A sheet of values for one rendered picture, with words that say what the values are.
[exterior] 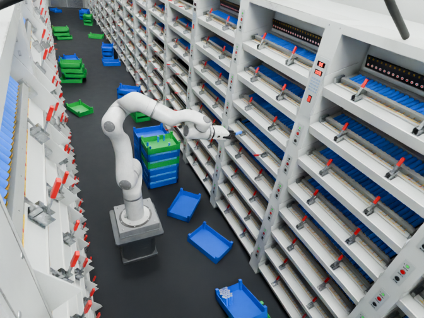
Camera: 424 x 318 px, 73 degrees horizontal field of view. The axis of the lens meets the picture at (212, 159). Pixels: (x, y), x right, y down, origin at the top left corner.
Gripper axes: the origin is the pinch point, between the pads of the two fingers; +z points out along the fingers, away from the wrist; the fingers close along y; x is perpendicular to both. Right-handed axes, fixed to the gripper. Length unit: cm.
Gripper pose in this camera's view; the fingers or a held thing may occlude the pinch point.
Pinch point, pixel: (231, 134)
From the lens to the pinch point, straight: 174.4
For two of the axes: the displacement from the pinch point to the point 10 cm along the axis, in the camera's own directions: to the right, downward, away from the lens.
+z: 8.2, 0.0, 5.7
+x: -3.2, 8.3, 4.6
